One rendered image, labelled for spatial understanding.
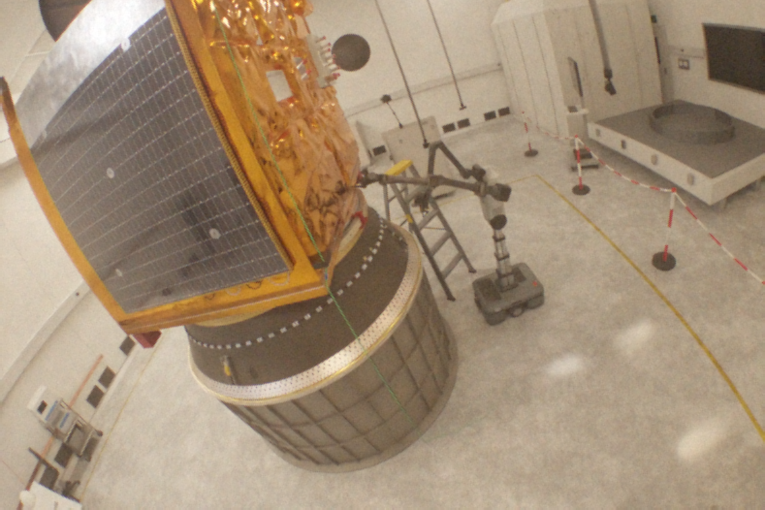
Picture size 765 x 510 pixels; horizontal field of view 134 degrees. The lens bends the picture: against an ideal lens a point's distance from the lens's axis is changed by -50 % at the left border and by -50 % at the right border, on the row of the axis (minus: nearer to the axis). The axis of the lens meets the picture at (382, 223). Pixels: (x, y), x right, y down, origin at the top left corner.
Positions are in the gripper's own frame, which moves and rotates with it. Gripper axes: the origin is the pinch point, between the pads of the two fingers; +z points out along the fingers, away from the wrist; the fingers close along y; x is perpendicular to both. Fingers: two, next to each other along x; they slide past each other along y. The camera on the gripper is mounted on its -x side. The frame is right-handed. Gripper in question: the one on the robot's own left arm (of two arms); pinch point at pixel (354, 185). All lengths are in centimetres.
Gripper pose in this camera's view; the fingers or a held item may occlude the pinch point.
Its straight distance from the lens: 259.2
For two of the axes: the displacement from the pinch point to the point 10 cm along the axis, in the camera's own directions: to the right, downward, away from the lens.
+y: -0.2, 4.7, -8.8
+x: 3.3, 8.3, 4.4
